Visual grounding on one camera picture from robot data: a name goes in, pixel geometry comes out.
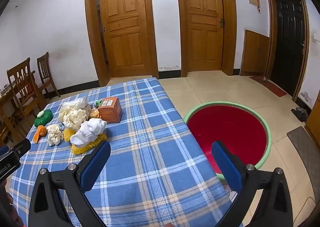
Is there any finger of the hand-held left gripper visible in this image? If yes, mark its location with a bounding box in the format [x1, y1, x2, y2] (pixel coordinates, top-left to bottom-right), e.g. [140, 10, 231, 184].
[9, 138, 32, 160]

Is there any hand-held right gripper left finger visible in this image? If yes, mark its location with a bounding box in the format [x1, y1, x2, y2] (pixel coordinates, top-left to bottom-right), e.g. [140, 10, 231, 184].
[28, 140, 112, 227]

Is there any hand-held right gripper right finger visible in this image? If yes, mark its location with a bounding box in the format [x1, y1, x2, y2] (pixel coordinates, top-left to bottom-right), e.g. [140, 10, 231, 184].
[211, 140, 293, 227]

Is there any yellow mesh sponge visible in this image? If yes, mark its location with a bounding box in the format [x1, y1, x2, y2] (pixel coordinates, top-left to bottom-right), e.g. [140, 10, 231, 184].
[62, 128, 108, 155]

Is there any small white tissue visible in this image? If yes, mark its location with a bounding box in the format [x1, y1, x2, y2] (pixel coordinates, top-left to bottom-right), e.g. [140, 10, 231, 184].
[46, 124, 63, 146]

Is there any white cloth bundle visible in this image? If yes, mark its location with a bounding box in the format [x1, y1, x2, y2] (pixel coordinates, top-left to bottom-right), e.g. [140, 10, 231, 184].
[70, 118, 108, 146]

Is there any red basin with green rim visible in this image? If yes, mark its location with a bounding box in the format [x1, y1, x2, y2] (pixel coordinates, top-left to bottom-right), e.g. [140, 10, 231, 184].
[183, 101, 272, 185]

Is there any large white tissue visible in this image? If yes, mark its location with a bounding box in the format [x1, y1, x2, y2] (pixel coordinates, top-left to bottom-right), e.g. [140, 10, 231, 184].
[59, 108, 89, 129]

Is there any orange cardboard box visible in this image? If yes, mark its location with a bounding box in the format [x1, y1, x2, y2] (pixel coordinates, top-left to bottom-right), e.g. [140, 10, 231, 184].
[98, 97, 123, 124]

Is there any cream plastic bag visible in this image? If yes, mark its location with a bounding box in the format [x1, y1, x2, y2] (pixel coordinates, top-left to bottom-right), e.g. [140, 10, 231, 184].
[61, 97, 92, 113]

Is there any person's left hand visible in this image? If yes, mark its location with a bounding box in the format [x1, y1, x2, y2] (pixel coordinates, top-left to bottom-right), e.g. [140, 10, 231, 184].
[0, 183, 24, 227]

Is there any wooden dining table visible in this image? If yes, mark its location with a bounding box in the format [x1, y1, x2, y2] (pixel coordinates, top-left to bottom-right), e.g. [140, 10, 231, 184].
[0, 87, 19, 147]

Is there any blue plaid cloth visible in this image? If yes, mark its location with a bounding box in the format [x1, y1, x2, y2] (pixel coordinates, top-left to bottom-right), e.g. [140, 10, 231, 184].
[9, 77, 244, 227]

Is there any large wooden chair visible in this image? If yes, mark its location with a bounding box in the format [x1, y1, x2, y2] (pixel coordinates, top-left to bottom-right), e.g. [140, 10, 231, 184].
[6, 58, 47, 127]

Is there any grey floor mat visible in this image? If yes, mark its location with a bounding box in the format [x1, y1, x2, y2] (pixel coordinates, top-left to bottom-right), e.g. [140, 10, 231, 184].
[287, 126, 320, 182]

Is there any small wooden chair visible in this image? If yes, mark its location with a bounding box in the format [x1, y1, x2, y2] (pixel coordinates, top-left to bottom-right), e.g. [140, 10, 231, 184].
[37, 52, 61, 99]

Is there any pair of dark slippers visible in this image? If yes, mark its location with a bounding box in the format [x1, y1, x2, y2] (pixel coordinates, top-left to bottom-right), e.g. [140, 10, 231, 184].
[291, 107, 310, 122]

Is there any red doormat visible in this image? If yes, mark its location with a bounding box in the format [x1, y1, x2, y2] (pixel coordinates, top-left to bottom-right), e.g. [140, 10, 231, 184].
[249, 76, 287, 98]

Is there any wooden cabinet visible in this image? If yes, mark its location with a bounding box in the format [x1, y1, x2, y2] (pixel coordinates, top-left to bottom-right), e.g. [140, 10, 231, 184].
[305, 100, 320, 140]

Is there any black metal door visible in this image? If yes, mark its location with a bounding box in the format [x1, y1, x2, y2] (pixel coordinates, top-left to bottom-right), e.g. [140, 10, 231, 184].
[265, 0, 310, 103]

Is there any wooden door with arched panels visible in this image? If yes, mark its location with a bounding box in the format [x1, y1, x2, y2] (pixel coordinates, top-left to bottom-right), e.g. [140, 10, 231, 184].
[84, 0, 158, 87]

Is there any wooden door with metal lock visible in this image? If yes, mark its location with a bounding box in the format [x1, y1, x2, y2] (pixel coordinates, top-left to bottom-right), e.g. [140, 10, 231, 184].
[174, 0, 237, 78]

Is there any low wooden wall panel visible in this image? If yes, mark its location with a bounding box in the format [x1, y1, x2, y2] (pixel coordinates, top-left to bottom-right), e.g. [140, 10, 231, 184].
[240, 30, 270, 76]

